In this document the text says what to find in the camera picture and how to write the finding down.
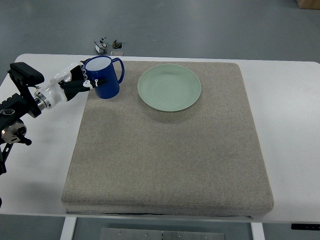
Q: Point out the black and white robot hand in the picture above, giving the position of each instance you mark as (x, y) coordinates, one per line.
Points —
(72, 80)

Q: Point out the blue enamel mug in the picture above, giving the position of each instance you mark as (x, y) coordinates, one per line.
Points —
(100, 71)

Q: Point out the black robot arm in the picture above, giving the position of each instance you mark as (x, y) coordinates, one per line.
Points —
(12, 128)

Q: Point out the light green plate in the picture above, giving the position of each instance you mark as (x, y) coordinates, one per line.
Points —
(169, 87)

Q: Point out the clear plastic piece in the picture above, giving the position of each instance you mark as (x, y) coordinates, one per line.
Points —
(117, 53)

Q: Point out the small dark electronic part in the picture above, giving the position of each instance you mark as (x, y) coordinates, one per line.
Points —
(118, 44)

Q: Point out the beige fabric mat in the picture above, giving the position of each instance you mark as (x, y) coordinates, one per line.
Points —
(205, 160)

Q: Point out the white table leg left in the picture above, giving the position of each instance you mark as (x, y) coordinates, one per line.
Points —
(68, 228)

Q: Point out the white table leg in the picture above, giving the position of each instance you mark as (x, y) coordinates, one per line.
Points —
(68, 228)
(257, 231)

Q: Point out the white table leg right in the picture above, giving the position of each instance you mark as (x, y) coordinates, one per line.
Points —
(257, 231)

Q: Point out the cardboard box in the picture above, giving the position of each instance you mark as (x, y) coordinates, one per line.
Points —
(309, 4)

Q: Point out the black table control panel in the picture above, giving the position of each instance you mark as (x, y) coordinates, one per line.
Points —
(305, 226)

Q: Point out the metal base plate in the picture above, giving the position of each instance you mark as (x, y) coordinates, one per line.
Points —
(147, 234)

